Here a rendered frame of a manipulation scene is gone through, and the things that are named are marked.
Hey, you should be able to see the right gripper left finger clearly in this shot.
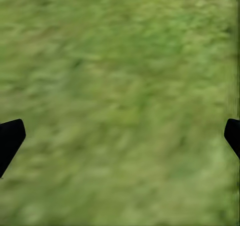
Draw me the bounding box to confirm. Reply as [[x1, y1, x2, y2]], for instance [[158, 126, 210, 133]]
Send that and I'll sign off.
[[0, 119, 26, 179]]

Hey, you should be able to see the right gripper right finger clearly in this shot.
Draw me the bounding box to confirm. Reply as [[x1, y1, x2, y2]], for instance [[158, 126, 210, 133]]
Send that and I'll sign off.
[[224, 118, 240, 159]]

